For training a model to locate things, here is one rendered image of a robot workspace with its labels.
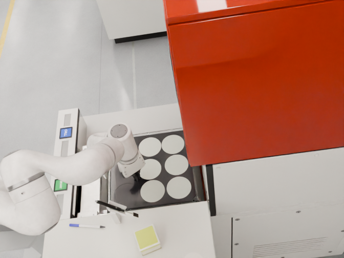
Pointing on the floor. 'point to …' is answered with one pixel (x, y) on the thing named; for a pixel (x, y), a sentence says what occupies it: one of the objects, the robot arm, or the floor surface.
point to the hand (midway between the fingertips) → (135, 175)
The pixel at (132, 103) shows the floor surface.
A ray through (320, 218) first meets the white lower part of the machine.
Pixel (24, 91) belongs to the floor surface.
